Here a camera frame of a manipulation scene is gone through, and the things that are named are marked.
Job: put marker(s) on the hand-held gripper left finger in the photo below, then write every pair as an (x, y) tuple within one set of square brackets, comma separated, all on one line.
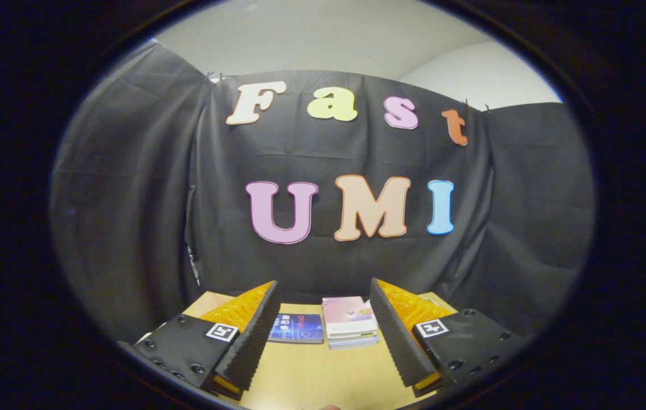
[(254, 336)]

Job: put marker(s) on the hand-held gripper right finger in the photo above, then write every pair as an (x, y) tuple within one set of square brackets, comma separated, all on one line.
[(396, 336)]

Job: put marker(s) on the white thick book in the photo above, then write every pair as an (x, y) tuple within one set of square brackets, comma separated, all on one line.
[(354, 340)]

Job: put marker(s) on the blue cover book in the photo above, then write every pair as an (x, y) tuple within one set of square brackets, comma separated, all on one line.
[(297, 328)]

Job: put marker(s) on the pink cover book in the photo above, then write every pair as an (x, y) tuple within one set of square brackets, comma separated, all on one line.
[(348, 316)]

